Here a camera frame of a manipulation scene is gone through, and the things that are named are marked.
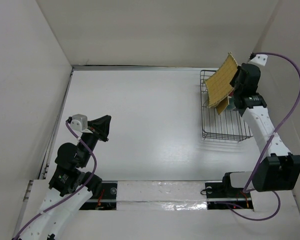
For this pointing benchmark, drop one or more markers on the square bamboo tray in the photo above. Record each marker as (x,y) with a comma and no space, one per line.
(218,85)

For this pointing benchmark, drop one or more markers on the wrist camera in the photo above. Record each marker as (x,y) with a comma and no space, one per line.
(78,122)
(258,59)

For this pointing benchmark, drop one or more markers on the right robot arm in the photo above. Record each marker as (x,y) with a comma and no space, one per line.
(277,168)

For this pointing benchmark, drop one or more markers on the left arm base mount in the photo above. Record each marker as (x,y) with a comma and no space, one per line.
(106,200)

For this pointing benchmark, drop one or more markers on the black wire dish rack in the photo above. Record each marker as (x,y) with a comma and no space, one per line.
(225,126)

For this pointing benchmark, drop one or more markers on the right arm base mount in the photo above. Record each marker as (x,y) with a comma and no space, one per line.
(221,195)

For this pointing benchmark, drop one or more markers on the scoop-shaped bamboo tray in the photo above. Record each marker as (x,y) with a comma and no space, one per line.
(222,105)

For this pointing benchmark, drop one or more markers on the red teal floral plate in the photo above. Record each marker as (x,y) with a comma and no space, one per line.
(231,102)

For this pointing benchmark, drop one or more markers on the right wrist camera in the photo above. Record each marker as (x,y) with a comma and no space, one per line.
(258,59)

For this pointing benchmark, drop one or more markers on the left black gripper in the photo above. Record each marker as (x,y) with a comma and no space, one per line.
(100,126)

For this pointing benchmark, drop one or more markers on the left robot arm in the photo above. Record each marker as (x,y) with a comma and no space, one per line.
(73,182)

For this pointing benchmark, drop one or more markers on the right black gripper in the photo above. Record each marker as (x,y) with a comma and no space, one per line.
(233,82)

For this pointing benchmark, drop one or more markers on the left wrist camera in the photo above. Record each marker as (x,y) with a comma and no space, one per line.
(78,122)

